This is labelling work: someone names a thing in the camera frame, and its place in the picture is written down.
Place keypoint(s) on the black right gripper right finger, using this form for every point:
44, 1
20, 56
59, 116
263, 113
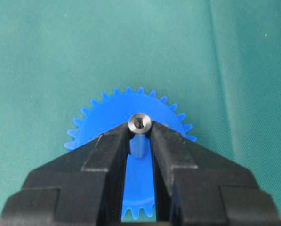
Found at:
194, 186

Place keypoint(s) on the small steel shaft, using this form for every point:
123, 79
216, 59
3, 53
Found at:
139, 124

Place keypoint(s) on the green cloth table cover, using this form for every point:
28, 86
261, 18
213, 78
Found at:
218, 60

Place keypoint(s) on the blue plastic gear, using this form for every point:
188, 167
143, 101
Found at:
112, 111

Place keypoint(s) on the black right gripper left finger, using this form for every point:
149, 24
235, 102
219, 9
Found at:
81, 188

